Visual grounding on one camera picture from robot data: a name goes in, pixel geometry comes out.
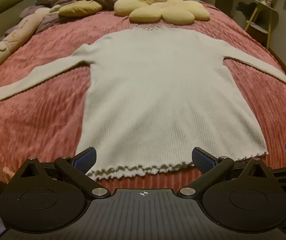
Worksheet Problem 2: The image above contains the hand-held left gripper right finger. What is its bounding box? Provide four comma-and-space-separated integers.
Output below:
179, 147, 276, 199

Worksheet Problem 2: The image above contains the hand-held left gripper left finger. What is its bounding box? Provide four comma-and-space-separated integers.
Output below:
12, 147, 111, 199

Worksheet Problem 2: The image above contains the white ribbed knit sweater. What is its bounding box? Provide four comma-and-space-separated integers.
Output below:
0, 25, 286, 180

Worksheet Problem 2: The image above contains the pink ribbed blanket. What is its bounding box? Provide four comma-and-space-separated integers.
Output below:
0, 0, 286, 198

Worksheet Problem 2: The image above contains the yellow-legged side table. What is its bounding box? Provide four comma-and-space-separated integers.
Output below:
244, 0, 278, 49

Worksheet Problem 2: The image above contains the long cream plush toy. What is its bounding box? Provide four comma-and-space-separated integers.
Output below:
0, 5, 61, 65

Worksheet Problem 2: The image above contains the black bag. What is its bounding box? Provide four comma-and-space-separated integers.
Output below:
236, 2, 257, 20

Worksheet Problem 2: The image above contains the small yellow face pillow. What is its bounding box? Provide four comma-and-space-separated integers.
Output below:
58, 0, 103, 17

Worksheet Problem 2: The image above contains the yellow flower-shaped pillow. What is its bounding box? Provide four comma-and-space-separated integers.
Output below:
114, 0, 210, 25

